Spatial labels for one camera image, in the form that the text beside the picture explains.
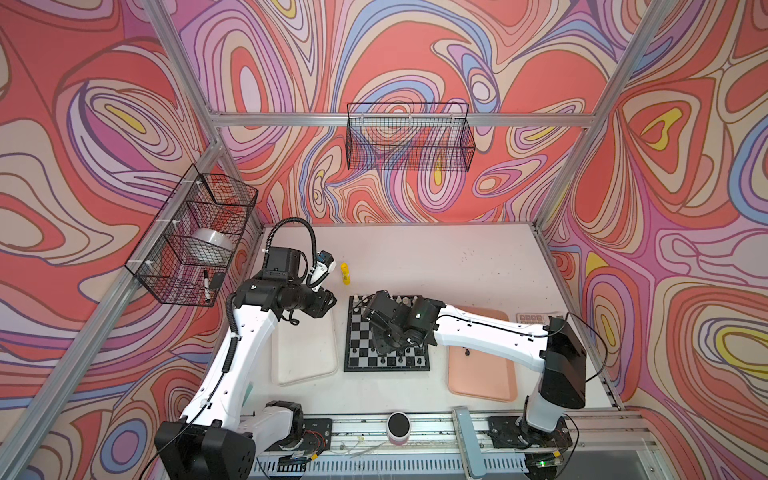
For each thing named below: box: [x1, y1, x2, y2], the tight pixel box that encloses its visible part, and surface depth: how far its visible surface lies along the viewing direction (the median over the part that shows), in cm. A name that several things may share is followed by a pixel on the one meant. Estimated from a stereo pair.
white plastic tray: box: [271, 309, 338, 386], surface depth 88 cm
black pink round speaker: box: [386, 411, 411, 446], surface depth 72 cm
